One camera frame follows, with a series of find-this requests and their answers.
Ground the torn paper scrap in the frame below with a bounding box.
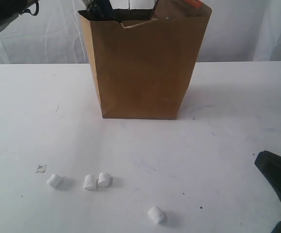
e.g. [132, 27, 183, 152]
[36, 165, 47, 173]

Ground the large brown paper bag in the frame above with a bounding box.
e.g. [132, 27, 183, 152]
[79, 9, 210, 119]

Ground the white marshmallow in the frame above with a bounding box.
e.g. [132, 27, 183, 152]
[98, 172, 111, 188]
[83, 174, 97, 191]
[46, 174, 62, 189]
[148, 206, 166, 224]

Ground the long noodle package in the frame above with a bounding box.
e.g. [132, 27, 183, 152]
[82, 0, 115, 20]

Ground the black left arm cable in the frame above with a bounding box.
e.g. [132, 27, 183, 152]
[18, 0, 40, 17]

